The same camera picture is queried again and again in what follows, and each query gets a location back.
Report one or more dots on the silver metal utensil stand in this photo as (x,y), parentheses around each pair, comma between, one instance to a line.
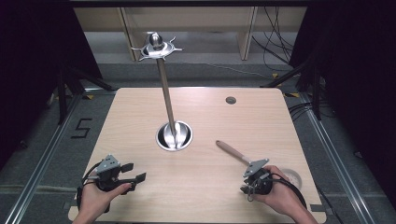
(169,124)

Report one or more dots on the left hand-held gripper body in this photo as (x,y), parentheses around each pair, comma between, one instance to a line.
(107,174)

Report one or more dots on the person's right hand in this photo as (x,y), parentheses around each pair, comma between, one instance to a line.
(280,193)

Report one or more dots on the light wooden shelf unit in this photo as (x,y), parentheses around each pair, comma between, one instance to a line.
(186,21)

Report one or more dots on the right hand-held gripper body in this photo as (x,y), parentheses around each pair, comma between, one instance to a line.
(260,180)

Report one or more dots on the grey metal floor rail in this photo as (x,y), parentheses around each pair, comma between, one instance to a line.
(337,161)
(40,161)

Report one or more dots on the black metal tripod stand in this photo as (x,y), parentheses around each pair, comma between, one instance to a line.
(67,90)
(308,84)

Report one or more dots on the grey round table grommet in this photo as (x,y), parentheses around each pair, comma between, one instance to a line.
(230,100)

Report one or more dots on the person's left hand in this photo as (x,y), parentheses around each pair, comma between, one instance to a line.
(96,197)

